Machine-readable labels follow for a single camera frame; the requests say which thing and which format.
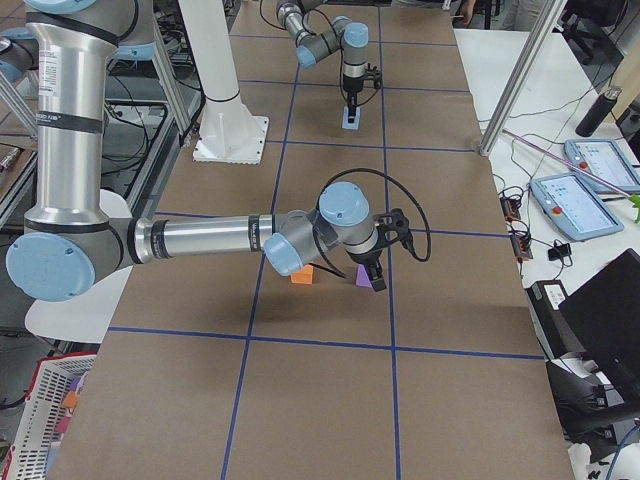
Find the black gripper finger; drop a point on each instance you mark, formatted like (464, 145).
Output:
(352, 109)
(376, 276)

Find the black gripper body of second arm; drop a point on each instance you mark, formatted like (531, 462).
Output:
(365, 258)

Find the black gripper body of first arm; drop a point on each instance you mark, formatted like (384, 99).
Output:
(352, 87)

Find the light blue foam block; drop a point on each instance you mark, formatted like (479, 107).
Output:
(347, 126)

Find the purple foam block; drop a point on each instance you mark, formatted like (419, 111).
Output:
(362, 279)

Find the orange foam block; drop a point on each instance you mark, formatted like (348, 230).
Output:
(304, 276)

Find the orange black terminal strip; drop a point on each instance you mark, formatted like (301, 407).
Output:
(518, 229)

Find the blue teach pendant near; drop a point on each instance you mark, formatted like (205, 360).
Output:
(573, 206)

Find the blue teach pendant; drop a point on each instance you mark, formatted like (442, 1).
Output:
(605, 159)
(573, 206)

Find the black desktop printer device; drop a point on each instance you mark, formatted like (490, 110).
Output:
(558, 342)

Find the blue teach pendant far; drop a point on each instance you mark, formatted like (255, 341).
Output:
(605, 159)

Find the black laptop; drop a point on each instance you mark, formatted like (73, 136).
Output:
(604, 315)

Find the black water bottle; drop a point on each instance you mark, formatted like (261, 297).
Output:
(602, 106)

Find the white perforated plastic basket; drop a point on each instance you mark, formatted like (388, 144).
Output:
(39, 433)

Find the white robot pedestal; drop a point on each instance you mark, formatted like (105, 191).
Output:
(228, 131)

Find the aluminium frame post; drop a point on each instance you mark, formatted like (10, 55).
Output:
(538, 17)

